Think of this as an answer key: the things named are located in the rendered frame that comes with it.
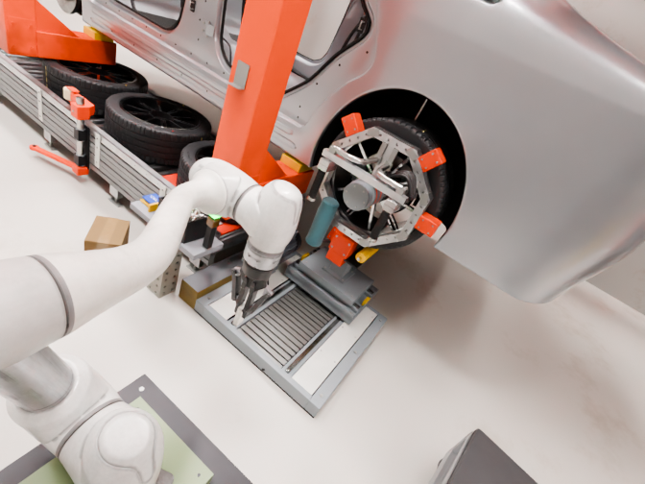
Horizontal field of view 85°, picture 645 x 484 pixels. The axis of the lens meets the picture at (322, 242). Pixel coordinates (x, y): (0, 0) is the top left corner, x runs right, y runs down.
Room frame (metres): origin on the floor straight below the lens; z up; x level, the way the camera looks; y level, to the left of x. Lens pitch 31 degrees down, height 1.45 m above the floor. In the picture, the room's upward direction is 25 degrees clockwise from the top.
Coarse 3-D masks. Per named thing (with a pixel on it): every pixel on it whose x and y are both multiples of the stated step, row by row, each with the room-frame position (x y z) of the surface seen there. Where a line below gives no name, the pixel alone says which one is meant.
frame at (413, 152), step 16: (336, 144) 1.67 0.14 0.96; (352, 144) 1.69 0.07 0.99; (400, 144) 1.58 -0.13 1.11; (416, 160) 1.59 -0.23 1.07; (416, 176) 1.53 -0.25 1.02; (320, 192) 1.67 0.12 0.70; (416, 208) 1.51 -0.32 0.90; (336, 224) 1.61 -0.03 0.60; (368, 240) 1.55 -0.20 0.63; (384, 240) 1.53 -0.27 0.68; (400, 240) 1.50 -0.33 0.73
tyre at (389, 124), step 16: (368, 128) 1.72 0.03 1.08; (384, 128) 1.70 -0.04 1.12; (400, 128) 1.67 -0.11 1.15; (416, 128) 1.69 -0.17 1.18; (416, 144) 1.64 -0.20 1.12; (432, 144) 1.65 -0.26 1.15; (448, 160) 1.75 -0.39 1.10; (432, 176) 1.59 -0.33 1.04; (448, 176) 1.67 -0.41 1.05; (432, 192) 1.58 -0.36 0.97; (448, 192) 1.68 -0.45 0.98; (432, 208) 1.57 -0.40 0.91; (416, 240) 1.58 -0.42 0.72
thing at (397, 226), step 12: (360, 144) 1.75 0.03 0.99; (336, 168) 1.75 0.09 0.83; (372, 168) 1.73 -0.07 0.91; (396, 168) 1.67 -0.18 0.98; (336, 180) 1.77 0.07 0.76; (348, 180) 1.90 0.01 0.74; (336, 192) 1.75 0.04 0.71; (348, 216) 1.71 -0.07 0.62; (360, 216) 1.79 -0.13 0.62; (372, 216) 1.67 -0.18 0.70; (360, 228) 1.66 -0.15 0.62; (372, 228) 1.70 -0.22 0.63; (384, 228) 1.72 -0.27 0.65; (396, 228) 1.62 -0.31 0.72
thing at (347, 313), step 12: (312, 252) 1.94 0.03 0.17; (288, 276) 1.68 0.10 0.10; (300, 276) 1.66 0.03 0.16; (312, 288) 1.62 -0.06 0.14; (324, 288) 1.65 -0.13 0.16; (372, 288) 1.87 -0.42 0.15; (324, 300) 1.59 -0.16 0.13; (336, 300) 1.61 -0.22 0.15; (360, 300) 1.71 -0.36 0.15; (336, 312) 1.56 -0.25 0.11; (348, 312) 1.54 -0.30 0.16; (360, 312) 1.66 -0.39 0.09; (348, 324) 1.52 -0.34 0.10
